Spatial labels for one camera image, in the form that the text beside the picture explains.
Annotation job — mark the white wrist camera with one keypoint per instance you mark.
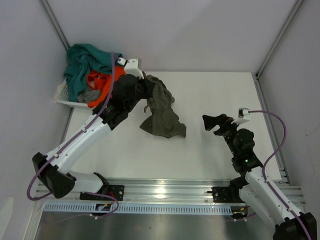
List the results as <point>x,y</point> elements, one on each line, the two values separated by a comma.
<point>131,66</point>
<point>244,116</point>

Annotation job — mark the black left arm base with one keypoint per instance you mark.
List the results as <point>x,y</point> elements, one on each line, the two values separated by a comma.
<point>104,194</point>

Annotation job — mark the grey shorts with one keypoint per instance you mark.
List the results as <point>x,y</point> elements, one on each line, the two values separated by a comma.
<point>88,95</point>

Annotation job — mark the white slotted cable duct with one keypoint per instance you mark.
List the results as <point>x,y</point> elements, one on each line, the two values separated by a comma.
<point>135,208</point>

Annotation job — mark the olive green shorts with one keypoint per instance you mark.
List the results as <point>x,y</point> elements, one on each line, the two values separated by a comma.
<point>163,122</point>

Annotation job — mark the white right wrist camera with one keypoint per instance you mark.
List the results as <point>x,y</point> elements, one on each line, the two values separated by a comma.
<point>244,116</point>

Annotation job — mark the teal shorts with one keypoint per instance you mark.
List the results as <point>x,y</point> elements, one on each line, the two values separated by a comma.
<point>82,58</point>

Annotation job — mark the white plastic laundry basket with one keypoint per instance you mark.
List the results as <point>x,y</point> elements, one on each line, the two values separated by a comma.
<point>62,97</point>

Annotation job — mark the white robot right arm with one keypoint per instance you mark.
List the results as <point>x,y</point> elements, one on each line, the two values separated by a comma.
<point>253,186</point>

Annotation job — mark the orange shorts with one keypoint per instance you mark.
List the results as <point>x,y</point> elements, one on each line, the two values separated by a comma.
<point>99,81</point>

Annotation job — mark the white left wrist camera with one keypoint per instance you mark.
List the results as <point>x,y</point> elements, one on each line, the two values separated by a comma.
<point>131,66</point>

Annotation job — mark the aluminium mounting rail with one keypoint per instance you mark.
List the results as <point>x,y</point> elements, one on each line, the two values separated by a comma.
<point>168,191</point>

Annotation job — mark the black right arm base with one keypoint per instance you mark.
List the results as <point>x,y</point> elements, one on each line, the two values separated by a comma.
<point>225,194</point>

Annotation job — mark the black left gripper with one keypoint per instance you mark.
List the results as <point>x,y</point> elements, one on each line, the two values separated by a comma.
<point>148,86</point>

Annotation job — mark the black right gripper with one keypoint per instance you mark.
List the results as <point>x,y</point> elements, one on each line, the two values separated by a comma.
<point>222,120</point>

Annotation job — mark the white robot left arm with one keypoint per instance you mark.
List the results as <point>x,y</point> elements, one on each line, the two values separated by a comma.
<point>54,169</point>

